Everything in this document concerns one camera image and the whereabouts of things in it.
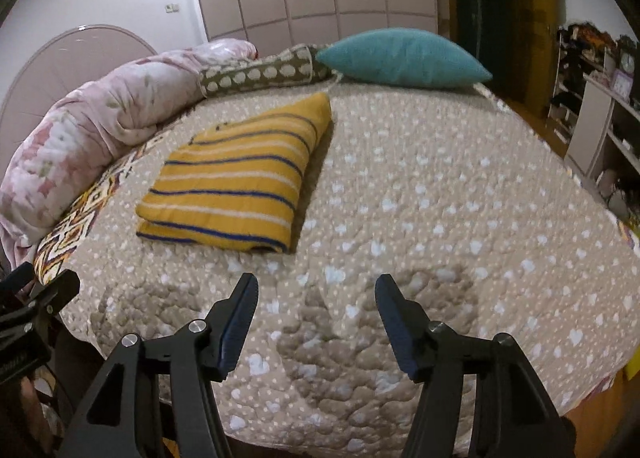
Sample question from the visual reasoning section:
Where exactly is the yellow striped fleece garment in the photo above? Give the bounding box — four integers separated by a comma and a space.
136, 92, 332, 252

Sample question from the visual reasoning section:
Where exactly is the colourful geometric pattern blanket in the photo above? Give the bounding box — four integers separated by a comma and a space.
32, 108, 192, 285

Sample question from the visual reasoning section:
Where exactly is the pink floral duvet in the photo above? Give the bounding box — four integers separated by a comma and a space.
1, 38, 257, 267

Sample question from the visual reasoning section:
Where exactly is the beige polka dot quilt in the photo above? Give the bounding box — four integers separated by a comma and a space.
62, 84, 639, 457

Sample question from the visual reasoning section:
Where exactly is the pink rounded headboard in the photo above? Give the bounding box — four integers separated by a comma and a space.
1, 25, 156, 170

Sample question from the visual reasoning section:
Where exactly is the white shelving unit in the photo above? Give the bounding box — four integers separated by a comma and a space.
546, 27, 640, 234

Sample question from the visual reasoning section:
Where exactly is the olive dotted bolster pillow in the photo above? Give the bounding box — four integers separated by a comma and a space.
200, 44, 332, 99

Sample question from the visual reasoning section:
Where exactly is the teal cushion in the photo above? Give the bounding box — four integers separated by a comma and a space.
317, 28, 492, 89

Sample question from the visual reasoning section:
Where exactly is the dark wooden door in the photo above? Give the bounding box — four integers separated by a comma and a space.
456, 0, 559, 117

